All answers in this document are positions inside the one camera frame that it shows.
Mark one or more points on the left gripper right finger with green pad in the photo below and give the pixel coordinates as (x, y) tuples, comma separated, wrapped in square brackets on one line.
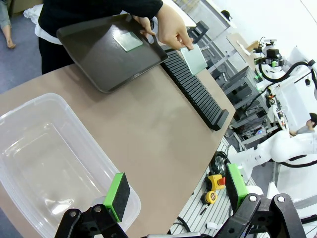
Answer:
[(235, 183)]

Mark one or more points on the small white plastic piece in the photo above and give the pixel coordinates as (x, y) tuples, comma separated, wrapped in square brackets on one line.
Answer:
[(211, 225)]

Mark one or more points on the black plastic frame stand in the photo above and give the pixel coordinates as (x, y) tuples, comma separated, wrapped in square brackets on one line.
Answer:
[(199, 31)]

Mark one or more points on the seated bystander grey shirt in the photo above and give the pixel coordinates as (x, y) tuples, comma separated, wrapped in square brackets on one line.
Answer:
[(305, 129)]

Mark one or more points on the bystander leg grey trousers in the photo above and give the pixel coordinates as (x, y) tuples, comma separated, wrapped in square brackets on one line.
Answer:
[(6, 29)]

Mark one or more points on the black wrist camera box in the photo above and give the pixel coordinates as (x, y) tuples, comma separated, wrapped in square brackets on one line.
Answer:
[(272, 54)]

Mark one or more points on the grey metal equipment shelf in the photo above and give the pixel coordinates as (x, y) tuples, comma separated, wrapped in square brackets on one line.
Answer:
[(244, 96)]

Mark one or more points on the dark brown plastic tray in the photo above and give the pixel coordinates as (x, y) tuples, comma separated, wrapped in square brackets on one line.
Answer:
[(99, 57)]

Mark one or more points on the brown cardboard box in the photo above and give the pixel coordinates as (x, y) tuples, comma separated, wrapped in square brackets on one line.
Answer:
[(22, 5)]

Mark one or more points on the yellow emergency stop box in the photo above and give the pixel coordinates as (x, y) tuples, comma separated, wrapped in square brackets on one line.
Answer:
[(214, 182)]

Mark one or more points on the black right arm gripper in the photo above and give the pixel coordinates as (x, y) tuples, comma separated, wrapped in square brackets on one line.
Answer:
[(280, 63)]

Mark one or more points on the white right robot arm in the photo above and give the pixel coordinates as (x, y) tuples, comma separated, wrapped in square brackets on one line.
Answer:
[(284, 148)]

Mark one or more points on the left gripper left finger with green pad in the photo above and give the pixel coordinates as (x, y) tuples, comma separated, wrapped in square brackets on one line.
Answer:
[(116, 198)]

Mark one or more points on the small black device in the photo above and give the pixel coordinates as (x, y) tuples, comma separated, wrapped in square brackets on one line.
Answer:
[(226, 14)]

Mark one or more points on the yellow tape measure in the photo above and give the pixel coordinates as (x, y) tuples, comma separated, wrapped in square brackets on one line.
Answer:
[(211, 197)]

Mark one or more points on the person's right forearm black sleeve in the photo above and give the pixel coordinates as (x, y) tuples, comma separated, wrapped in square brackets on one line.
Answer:
[(138, 6)]

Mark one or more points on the slotted aluminium base plate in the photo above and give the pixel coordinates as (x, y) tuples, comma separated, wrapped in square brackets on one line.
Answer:
[(195, 213)]

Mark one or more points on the clear plastic storage box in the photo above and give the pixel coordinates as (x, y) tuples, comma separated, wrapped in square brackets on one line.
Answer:
[(49, 161)]

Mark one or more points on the person's torso black clothes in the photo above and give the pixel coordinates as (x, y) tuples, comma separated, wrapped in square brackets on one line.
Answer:
[(57, 15)]

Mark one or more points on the green PCB board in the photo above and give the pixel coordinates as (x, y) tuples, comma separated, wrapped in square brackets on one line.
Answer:
[(194, 60), (127, 41)]

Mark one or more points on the black slotted PCB rack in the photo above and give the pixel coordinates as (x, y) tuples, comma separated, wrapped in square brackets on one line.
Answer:
[(198, 91)]

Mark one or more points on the white cloth at person's waist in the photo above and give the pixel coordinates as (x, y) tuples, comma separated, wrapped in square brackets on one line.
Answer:
[(40, 32)]

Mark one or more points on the person's left hand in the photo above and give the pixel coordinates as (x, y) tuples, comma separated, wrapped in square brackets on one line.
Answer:
[(144, 23)]

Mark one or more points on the person's right hand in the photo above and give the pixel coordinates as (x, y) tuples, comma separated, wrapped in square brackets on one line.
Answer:
[(173, 27)]

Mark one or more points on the white desk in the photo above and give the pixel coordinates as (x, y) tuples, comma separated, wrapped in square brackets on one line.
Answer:
[(184, 16)]

